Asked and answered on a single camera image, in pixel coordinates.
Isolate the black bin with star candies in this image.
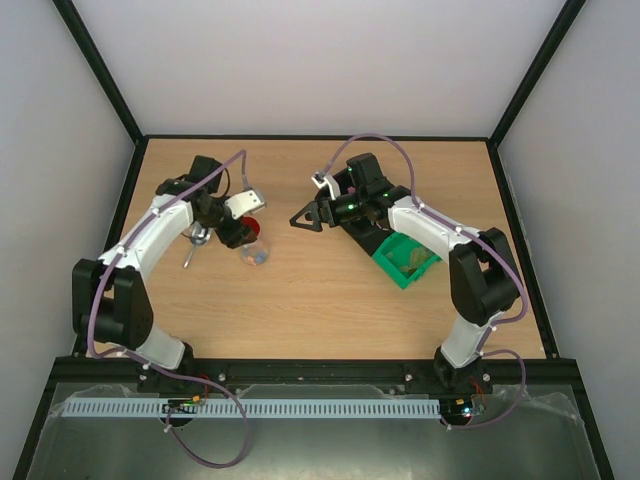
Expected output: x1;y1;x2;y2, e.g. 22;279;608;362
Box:
329;167;358;200

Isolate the red jar lid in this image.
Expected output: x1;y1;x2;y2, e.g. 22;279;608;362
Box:
240;216;261;237

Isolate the metal scoop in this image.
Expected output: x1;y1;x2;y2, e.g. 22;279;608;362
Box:
183;223;211;269

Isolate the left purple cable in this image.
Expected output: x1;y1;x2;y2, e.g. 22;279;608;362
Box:
87;148;251;469

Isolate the black front mounting rail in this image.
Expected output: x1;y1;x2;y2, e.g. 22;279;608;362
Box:
49;355;581;399

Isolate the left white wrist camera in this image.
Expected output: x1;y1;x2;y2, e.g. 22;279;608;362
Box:
225;189;267;219

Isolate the black bin with lollipops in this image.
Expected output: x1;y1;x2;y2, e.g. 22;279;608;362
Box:
341;218;395;257

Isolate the light blue cable duct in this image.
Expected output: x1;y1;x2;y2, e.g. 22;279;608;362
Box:
61;398;440;420

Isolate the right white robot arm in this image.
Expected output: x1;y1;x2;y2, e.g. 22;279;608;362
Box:
289;153;526;392

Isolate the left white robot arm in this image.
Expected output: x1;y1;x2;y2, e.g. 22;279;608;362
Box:
72;155;266;371

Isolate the clear plastic jar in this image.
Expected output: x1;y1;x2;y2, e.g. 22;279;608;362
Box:
240;239;270;266

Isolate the green bin with gummies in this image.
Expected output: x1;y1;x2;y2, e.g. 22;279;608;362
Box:
373;233;441;290

